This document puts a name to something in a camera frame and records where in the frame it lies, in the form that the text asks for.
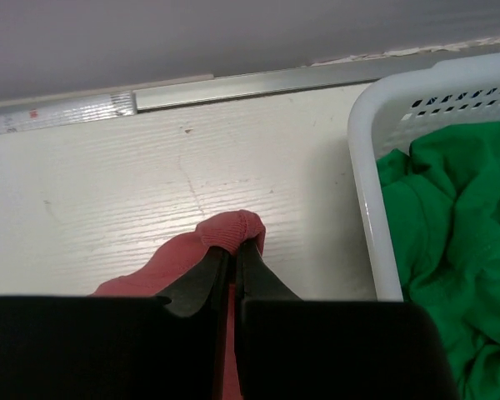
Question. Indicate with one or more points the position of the red t-shirt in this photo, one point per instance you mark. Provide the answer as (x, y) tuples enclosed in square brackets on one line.
[(192, 344)]

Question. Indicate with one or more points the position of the aluminium table edge rail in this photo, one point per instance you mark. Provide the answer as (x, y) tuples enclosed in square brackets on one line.
[(117, 103)]

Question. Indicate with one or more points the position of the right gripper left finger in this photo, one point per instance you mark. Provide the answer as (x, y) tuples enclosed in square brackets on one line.
[(201, 287)]

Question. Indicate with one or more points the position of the green t-shirt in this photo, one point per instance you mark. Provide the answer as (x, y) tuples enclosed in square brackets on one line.
[(442, 200)]

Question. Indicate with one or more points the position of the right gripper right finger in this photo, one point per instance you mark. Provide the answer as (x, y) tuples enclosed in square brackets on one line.
[(255, 280)]

